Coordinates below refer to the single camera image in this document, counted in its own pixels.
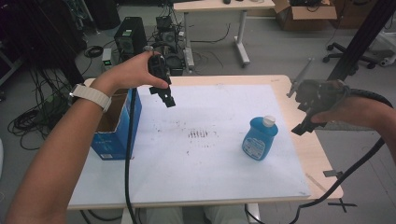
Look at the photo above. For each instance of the blue bottle with white cap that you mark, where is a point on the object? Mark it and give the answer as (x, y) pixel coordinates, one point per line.
(258, 140)

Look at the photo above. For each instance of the blue cardboard box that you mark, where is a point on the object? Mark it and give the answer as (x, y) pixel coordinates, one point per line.
(116, 133)

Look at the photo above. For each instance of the white stained mat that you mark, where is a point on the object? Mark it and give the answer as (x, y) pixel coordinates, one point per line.
(211, 155)

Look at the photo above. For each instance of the grey tape strip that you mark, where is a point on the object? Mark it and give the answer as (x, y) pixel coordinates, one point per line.
(332, 173)

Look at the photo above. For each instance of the person's left leg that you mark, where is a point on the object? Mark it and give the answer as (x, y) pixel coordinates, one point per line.
(163, 215)

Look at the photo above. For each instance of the person's leg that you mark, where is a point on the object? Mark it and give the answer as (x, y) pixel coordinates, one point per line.
(225, 214)
(163, 215)

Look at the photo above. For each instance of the white-legged wooden desk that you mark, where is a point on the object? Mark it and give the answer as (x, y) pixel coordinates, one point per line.
(218, 6)

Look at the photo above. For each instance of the small white device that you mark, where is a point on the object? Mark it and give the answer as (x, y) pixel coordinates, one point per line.
(106, 59)

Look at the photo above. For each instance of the person's right leg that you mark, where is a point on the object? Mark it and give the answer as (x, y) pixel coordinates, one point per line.
(225, 214)

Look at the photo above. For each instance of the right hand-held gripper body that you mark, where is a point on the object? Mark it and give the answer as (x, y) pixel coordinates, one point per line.
(320, 95)

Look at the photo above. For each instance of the open computer chassis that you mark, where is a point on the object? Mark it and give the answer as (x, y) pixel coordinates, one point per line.
(168, 32)

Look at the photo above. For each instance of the black metal stand post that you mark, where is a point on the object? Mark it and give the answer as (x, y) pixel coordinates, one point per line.
(361, 40)

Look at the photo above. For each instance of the black office chair base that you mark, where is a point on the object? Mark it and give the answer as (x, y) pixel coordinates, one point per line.
(348, 56)

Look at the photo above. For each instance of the black computer tower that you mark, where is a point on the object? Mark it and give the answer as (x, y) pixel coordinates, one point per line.
(129, 37)

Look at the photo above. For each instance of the white band wristwatch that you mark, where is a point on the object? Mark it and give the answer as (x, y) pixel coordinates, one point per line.
(91, 95)

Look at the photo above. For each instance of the person's right hand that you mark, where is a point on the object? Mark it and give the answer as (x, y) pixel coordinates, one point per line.
(351, 110)

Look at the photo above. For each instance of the person's left hand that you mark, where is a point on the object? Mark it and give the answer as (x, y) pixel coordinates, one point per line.
(130, 73)

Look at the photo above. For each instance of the brown cardboard box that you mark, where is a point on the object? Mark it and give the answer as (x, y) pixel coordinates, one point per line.
(306, 15)

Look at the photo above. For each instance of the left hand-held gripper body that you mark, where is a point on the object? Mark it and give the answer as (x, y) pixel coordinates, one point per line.
(160, 68)

